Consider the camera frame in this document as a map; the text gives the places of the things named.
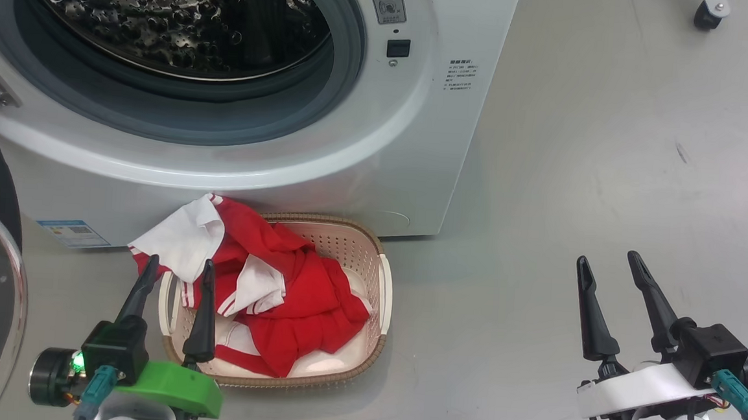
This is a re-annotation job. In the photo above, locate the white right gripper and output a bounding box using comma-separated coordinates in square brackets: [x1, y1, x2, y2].
[567, 246, 727, 420]

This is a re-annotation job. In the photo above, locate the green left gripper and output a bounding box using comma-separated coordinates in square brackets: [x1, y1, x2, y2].
[109, 251, 233, 420]

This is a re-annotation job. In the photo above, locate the red and white jersey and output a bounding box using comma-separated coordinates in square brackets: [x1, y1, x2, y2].
[120, 188, 379, 384]

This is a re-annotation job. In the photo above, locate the left gripper black motor cylinder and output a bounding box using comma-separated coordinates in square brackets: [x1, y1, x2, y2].
[27, 345, 84, 409]

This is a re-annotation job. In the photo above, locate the cream perforated plastic laundry basket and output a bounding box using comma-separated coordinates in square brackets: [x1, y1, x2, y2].
[153, 204, 399, 396]

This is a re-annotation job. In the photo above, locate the white front-load washing machine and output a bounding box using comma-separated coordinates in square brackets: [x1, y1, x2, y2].
[0, 0, 523, 275]

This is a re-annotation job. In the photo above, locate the stainless steel washer drum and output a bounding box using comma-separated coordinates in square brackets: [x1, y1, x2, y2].
[10, 0, 336, 92]

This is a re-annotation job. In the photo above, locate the printed warning text label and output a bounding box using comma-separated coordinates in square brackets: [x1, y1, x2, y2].
[444, 58, 482, 95]

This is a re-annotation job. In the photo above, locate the grey instruction sticker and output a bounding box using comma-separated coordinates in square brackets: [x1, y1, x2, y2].
[361, 0, 409, 27]

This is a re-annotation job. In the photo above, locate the blue energy label sticker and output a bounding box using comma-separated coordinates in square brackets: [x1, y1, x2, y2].
[35, 216, 113, 251]

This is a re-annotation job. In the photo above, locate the black caster wheel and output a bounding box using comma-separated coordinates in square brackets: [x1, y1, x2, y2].
[693, 0, 732, 33]

